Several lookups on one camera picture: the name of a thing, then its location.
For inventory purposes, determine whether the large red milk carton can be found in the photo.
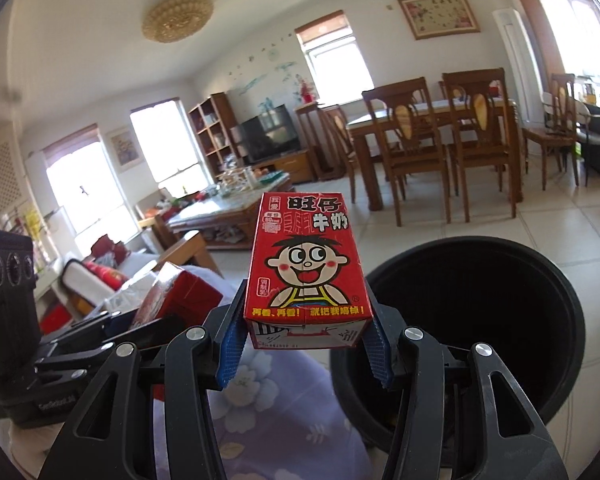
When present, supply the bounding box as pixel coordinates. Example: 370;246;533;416
131;262;224;328

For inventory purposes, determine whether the small red milk carton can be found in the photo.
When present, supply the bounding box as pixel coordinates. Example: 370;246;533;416
244;192;373;350

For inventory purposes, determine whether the black trash bin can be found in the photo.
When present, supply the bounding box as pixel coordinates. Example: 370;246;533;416
330;236;585;479

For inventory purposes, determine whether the purple floral tablecloth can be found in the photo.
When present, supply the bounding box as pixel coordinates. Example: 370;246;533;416
151;264;374;480

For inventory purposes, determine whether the wooden coffee table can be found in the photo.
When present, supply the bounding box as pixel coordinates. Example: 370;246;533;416
166;171;294;250

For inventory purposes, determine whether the wooden sofa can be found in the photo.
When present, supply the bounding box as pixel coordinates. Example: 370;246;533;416
59;231;222;316

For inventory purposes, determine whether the red cushion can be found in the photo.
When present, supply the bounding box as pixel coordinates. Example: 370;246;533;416
83;261;129;292

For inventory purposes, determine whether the wooden dining chair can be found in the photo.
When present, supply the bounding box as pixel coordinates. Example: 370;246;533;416
442;68;521;222
321;105;358;203
362;77;451;226

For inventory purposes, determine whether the black flat television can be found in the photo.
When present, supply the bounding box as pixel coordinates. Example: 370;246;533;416
234;105;301;164

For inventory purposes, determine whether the wooden bookshelf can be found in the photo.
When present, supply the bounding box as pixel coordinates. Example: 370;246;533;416
188;92;242;179

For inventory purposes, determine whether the wooden dining table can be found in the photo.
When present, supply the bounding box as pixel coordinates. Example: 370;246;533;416
346;96;525;213

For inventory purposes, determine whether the framed sunflower picture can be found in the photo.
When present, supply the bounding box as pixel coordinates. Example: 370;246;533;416
105;127;144;172

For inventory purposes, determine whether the tall wooden plant stand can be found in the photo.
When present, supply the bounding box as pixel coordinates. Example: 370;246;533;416
294;102;344;181

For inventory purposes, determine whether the gold ceiling lamp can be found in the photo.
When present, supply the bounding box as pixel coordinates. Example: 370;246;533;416
142;0;214;44

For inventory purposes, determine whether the framed floral picture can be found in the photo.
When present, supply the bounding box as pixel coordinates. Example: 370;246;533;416
398;0;481;40

